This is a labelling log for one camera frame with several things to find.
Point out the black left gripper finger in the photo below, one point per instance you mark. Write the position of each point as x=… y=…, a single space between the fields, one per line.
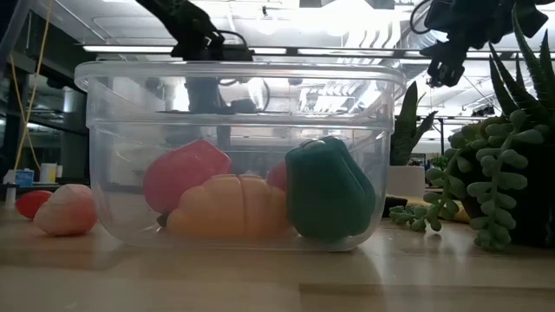
x=224 y=136

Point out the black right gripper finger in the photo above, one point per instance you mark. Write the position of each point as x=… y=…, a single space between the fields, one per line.
x=452 y=73
x=435 y=76

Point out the red toy bell pepper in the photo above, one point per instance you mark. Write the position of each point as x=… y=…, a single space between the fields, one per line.
x=182 y=173

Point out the pink toy peach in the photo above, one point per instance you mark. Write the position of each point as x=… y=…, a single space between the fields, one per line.
x=278 y=177
x=67 y=210

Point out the orange toy pumpkin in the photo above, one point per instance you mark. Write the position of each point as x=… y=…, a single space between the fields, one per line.
x=225 y=208

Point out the clear plastic tupperware container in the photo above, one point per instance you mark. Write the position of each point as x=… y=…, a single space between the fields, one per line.
x=117 y=143

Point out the green toy bell pepper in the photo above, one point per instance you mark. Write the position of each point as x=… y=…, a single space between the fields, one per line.
x=329 y=190

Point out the red toy cherry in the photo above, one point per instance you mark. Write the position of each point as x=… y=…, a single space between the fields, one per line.
x=28 y=203

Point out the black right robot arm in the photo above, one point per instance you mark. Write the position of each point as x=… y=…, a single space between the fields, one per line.
x=477 y=17

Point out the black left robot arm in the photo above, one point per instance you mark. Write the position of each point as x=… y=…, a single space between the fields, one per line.
x=191 y=26

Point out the succulent plant in dark pot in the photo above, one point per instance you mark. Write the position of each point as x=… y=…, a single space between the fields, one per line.
x=498 y=173

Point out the snake plant in white pot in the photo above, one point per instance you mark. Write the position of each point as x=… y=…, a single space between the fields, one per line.
x=405 y=182

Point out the yellow folded cloth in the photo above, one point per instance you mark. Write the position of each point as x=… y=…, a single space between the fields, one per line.
x=460 y=215

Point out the white cup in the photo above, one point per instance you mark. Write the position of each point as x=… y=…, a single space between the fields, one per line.
x=47 y=173

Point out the blue box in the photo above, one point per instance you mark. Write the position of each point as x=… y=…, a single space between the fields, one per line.
x=24 y=177

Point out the small white bottle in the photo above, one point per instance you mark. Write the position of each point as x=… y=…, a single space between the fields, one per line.
x=11 y=195

